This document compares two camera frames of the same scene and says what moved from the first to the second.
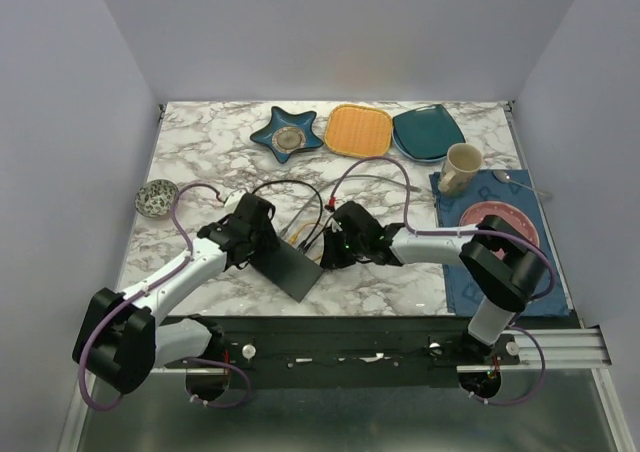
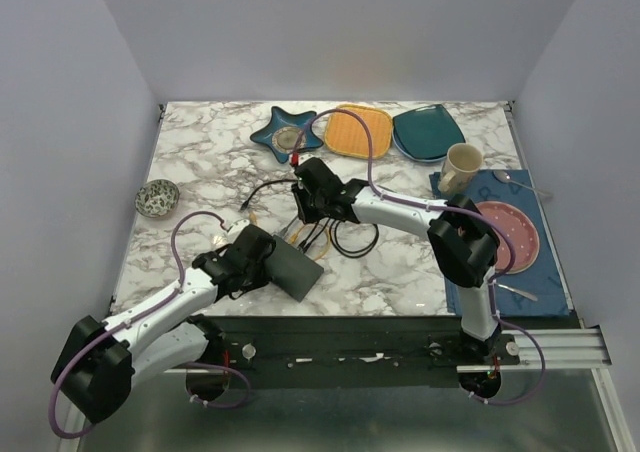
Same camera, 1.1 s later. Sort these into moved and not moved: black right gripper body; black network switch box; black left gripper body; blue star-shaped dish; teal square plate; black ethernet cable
Moved: black right gripper body; black left gripper body
Not moved: black ethernet cable; teal square plate; blue star-shaped dish; black network switch box
